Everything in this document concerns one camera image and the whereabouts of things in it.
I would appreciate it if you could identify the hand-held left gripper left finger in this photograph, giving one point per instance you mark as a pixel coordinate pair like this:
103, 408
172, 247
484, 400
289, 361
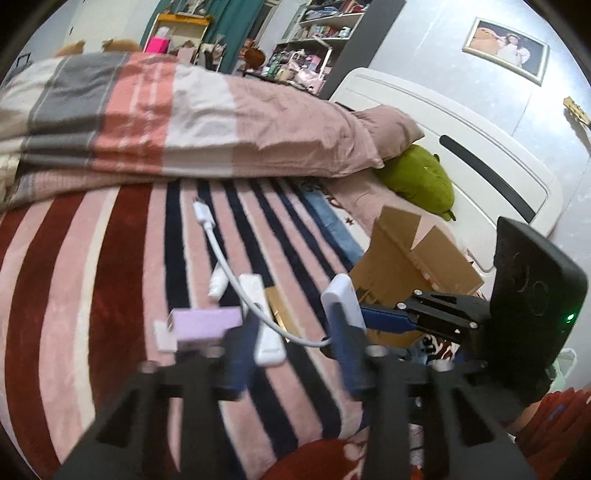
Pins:
240, 355

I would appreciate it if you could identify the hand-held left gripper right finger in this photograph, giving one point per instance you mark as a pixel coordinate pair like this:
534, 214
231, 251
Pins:
351, 364

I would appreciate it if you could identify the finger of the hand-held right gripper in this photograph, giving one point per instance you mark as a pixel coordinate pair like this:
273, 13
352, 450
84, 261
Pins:
388, 319
475, 366

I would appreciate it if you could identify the white power bank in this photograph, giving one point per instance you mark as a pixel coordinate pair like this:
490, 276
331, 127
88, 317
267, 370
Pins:
270, 346

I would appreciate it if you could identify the purple box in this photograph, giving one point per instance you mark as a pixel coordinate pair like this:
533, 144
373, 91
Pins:
203, 325

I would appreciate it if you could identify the gold box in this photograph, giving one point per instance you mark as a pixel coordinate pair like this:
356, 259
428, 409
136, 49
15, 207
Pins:
279, 309

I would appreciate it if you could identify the cardboard box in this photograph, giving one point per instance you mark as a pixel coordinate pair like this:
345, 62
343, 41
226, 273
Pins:
406, 258

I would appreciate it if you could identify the small white bottle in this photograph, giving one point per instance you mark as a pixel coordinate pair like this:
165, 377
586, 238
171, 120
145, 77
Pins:
218, 284

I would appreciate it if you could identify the small white box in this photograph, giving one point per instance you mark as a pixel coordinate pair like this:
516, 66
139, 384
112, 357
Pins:
164, 339

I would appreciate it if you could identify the person's right forearm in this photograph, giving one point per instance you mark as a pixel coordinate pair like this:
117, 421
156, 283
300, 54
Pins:
563, 429

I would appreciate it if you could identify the red printed cloth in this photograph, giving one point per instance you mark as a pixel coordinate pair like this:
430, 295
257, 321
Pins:
318, 461

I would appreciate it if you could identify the green plush toy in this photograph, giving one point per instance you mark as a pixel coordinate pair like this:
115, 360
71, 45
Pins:
415, 175

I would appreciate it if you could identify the striped fleece blanket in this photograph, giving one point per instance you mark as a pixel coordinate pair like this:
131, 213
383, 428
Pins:
92, 277

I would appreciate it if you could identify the white headboard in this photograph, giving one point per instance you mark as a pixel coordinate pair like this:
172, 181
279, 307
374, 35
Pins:
461, 134

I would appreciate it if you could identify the pink pillow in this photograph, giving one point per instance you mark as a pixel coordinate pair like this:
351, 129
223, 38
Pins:
392, 129

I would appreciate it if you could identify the striped grey coral quilt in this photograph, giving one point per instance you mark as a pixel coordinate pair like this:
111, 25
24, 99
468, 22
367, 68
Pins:
184, 115

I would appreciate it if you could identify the dark desk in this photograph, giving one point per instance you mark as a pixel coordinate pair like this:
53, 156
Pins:
286, 76

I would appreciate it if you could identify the brown furry head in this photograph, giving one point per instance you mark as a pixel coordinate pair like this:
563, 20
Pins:
255, 58

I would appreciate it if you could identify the cream fleece blanket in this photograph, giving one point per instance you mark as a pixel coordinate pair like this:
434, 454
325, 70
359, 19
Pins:
7, 175

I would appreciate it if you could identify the dark bookshelf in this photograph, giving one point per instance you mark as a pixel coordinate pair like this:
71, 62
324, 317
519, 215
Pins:
323, 27

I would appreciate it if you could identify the pink bag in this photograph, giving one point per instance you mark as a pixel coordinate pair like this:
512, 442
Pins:
157, 45

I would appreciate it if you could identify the teal curtain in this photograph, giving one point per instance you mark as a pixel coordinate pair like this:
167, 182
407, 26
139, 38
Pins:
231, 23

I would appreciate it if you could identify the brown plush bear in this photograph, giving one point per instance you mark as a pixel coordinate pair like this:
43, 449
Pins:
71, 48
120, 45

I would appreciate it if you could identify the yellow cabinet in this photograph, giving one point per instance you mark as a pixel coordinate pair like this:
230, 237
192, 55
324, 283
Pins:
184, 18

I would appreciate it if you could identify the gold wall hook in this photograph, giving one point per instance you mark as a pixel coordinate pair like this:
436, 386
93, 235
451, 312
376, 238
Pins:
577, 110

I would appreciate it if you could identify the framed wall photo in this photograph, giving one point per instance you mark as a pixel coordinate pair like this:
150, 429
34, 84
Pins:
505, 48

